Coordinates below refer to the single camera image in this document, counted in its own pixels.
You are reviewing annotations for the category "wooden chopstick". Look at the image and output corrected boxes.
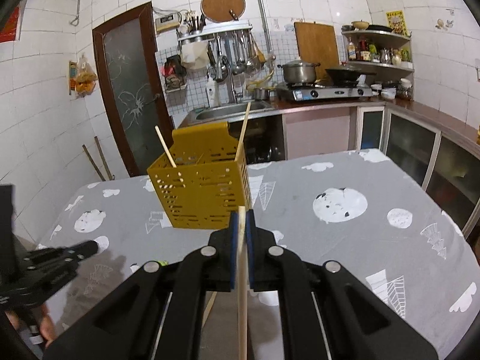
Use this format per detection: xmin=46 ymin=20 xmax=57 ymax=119
xmin=202 ymin=292 xmax=217 ymax=327
xmin=236 ymin=206 xmax=248 ymax=360

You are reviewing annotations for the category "person's left hand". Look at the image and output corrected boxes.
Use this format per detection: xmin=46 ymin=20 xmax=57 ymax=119
xmin=5 ymin=303 xmax=57 ymax=350

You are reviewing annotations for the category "wooden chopstick beside green utensil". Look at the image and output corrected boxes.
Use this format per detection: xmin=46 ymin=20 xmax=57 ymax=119
xmin=202 ymin=292 xmax=217 ymax=327

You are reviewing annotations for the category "yellow perforated utensil holder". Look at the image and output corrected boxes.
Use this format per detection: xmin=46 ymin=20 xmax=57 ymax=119
xmin=147 ymin=121 xmax=252 ymax=230

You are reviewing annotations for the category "grey patterned tablecloth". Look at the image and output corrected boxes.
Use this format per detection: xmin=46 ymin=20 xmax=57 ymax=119
xmin=40 ymin=150 xmax=479 ymax=359

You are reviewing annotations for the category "chopstick in holder left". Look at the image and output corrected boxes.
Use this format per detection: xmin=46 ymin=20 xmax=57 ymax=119
xmin=154 ymin=125 xmax=176 ymax=168

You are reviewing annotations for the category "chopstick in holder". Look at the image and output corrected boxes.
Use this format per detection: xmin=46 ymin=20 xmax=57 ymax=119
xmin=234 ymin=102 xmax=251 ymax=161
xmin=154 ymin=125 xmax=176 ymax=168

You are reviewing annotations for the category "steel sink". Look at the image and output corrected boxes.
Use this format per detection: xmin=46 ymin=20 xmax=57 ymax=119
xmin=184 ymin=101 xmax=273 ymax=125

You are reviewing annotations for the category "chopstick in holder right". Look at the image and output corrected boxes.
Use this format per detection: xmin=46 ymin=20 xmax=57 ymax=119
xmin=234 ymin=102 xmax=251 ymax=161

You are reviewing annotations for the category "gas stove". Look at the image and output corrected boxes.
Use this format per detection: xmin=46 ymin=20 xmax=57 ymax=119
xmin=276 ymin=83 xmax=374 ymax=102

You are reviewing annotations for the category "white detergent bottle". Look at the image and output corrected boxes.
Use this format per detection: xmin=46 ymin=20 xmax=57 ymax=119
xmin=206 ymin=76 xmax=221 ymax=108

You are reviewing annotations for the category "steel cooking pot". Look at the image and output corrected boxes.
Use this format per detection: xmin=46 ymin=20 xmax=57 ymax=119
xmin=277 ymin=59 xmax=320 ymax=85

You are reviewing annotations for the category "black wok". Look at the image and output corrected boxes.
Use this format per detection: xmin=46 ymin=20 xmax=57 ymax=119
xmin=325 ymin=65 xmax=376 ymax=86

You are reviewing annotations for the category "hanging orange plastic bag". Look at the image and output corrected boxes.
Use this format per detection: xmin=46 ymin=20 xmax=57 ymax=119
xmin=68 ymin=54 xmax=98 ymax=98

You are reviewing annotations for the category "hanging utensil rack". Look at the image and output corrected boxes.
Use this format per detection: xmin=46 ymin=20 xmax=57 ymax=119
xmin=177 ymin=20 xmax=267 ymax=77

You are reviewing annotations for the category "wooden cutting board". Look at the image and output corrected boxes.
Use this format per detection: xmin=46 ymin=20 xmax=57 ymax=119
xmin=294 ymin=22 xmax=339 ymax=80

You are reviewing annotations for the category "dark framed glass door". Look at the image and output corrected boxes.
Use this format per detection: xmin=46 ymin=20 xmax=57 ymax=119
xmin=92 ymin=2 xmax=174 ymax=176

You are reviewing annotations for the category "round wooden board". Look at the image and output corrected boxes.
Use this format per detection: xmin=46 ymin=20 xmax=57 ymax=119
xmin=200 ymin=0 xmax=246 ymax=23

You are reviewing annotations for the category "wooden stick against wall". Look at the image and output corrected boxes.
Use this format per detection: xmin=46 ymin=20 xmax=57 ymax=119
xmin=82 ymin=145 xmax=105 ymax=181

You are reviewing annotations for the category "corner wall shelf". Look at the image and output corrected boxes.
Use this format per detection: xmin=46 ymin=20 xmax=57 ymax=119
xmin=341 ymin=20 xmax=414 ymax=100

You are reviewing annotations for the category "yellow wall poster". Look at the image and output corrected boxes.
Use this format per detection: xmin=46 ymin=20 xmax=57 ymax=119
xmin=385 ymin=10 xmax=409 ymax=37

